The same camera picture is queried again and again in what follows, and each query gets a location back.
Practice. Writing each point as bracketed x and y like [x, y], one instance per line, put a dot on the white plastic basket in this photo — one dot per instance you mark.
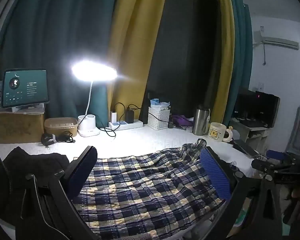
[158, 118]

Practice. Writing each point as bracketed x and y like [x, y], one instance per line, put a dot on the dark flat device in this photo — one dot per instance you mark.
[245, 148]

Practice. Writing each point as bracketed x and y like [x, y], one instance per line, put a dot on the dark window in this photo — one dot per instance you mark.
[185, 55]

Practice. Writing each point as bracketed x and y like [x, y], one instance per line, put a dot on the yellow curtain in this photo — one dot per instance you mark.
[137, 30]
[226, 55]

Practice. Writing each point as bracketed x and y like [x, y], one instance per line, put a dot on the purple cloth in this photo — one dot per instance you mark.
[181, 120]

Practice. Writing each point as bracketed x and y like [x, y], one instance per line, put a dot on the tan lidded food container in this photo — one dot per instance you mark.
[61, 127]

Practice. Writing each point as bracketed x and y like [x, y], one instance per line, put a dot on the white tablet stand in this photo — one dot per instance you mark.
[27, 109]

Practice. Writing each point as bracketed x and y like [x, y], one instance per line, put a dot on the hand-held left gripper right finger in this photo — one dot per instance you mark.
[215, 175]

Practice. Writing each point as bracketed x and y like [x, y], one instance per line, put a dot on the white cartoon mug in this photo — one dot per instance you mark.
[216, 132]

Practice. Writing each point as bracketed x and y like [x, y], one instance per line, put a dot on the white desk lamp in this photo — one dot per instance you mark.
[88, 128]

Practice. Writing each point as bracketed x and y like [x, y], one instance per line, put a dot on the black power adapter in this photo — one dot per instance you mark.
[130, 115]

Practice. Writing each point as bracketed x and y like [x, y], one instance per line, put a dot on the tablet with teal screen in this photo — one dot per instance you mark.
[25, 87]

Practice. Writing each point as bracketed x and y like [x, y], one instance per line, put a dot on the white power strip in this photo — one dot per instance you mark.
[130, 125]

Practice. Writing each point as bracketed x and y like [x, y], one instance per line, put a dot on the black monitor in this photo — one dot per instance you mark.
[257, 107]

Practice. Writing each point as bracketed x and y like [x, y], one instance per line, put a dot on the steel tumbler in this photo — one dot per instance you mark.
[200, 121]

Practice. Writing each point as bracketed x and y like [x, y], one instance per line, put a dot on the black garment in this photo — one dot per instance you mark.
[35, 162]

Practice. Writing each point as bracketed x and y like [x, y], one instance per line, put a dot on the white wall socket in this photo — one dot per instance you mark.
[261, 86]

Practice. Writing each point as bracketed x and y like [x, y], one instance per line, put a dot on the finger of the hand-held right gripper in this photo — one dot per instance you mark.
[261, 164]

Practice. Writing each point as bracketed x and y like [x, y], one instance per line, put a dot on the cardboard box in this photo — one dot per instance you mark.
[15, 127]

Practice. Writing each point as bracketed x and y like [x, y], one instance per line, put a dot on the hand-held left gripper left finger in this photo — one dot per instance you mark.
[82, 170]

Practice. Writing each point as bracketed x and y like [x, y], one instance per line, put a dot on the white charger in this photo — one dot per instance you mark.
[114, 116]

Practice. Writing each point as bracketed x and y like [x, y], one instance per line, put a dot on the white air conditioner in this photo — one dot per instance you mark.
[275, 41]

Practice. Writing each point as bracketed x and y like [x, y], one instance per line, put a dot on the plaid pants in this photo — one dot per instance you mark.
[140, 180]

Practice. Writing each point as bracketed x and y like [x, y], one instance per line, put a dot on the grey side desk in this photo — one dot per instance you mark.
[255, 135]

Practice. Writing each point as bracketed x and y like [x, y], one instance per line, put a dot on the blue tissue pack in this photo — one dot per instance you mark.
[156, 102]

